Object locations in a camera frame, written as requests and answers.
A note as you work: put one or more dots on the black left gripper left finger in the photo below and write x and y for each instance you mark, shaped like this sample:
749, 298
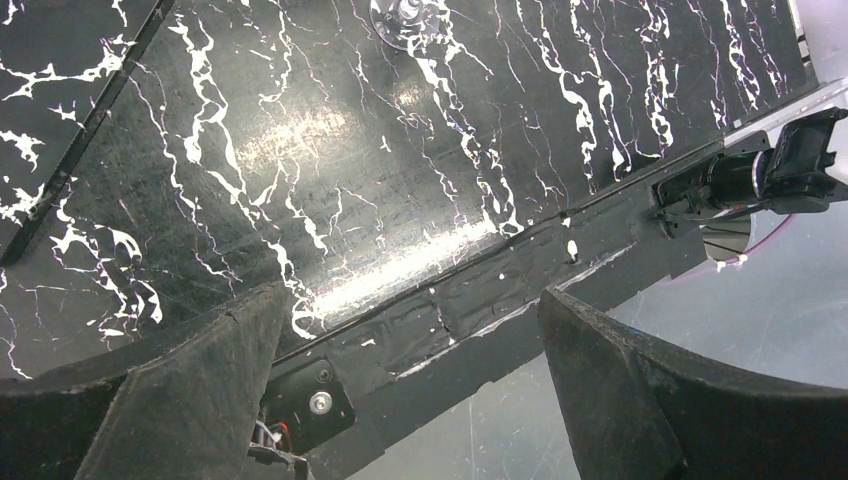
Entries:
178, 404

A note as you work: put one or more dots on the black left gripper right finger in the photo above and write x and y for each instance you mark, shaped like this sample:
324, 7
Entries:
638, 407

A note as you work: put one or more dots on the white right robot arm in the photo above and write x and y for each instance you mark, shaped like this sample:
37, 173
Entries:
738, 62

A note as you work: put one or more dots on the clear glass near right base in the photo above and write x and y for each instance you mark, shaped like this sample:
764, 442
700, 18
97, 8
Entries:
405, 24

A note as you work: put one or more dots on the black front mounting rail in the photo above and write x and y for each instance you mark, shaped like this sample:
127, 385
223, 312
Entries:
345, 398

